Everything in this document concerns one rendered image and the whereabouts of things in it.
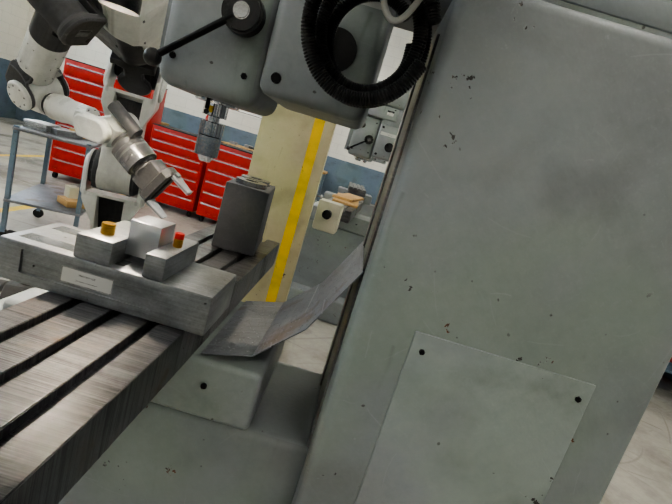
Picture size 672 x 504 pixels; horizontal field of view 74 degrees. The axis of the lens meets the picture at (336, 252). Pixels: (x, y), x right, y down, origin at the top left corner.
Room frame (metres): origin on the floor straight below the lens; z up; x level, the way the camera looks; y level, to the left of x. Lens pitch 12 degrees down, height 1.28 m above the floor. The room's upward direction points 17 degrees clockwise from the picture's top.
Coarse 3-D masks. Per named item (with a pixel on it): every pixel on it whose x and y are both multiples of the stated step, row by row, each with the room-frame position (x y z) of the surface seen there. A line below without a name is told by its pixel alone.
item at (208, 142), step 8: (200, 128) 0.90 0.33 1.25; (208, 128) 0.89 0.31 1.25; (216, 128) 0.89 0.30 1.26; (200, 136) 0.89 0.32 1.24; (208, 136) 0.89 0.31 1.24; (216, 136) 0.90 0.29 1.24; (200, 144) 0.89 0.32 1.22; (208, 144) 0.89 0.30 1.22; (216, 144) 0.90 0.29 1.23; (200, 152) 0.89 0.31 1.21; (208, 152) 0.89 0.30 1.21; (216, 152) 0.91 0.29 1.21
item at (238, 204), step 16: (240, 176) 1.41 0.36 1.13; (224, 192) 1.20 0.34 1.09; (240, 192) 1.21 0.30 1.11; (256, 192) 1.21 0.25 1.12; (272, 192) 1.34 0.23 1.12; (224, 208) 1.20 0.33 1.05; (240, 208) 1.21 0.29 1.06; (256, 208) 1.21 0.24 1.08; (224, 224) 1.20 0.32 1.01; (240, 224) 1.21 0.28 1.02; (256, 224) 1.21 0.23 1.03; (224, 240) 1.21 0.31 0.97; (240, 240) 1.21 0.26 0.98; (256, 240) 1.22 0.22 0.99
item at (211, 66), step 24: (192, 0) 0.81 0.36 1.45; (216, 0) 0.81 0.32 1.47; (264, 0) 0.81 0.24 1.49; (168, 24) 0.82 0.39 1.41; (192, 24) 0.81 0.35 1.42; (264, 24) 0.81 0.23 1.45; (192, 48) 0.81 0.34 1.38; (216, 48) 0.81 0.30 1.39; (240, 48) 0.81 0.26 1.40; (264, 48) 0.82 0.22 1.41; (168, 72) 0.81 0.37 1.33; (192, 72) 0.81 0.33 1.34; (216, 72) 0.81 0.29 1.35; (240, 72) 0.81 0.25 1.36; (216, 96) 0.83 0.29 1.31; (240, 96) 0.82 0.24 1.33; (264, 96) 0.86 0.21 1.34
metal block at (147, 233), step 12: (144, 216) 0.75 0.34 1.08; (132, 228) 0.71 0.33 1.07; (144, 228) 0.71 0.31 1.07; (156, 228) 0.71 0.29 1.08; (168, 228) 0.74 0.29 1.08; (132, 240) 0.71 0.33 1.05; (144, 240) 0.71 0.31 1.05; (156, 240) 0.71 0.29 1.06; (168, 240) 0.75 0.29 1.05; (132, 252) 0.71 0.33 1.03; (144, 252) 0.71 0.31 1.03
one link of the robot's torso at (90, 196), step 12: (84, 168) 1.43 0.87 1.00; (84, 180) 1.42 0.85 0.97; (84, 192) 1.43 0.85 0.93; (96, 192) 1.45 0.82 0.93; (108, 192) 1.51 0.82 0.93; (84, 204) 1.44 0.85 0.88; (96, 204) 1.45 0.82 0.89; (108, 204) 1.49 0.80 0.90; (120, 204) 1.50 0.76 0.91; (132, 204) 1.48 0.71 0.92; (144, 204) 1.52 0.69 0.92; (96, 216) 1.48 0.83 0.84; (108, 216) 1.51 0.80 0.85; (120, 216) 1.52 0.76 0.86; (132, 216) 1.48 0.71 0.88
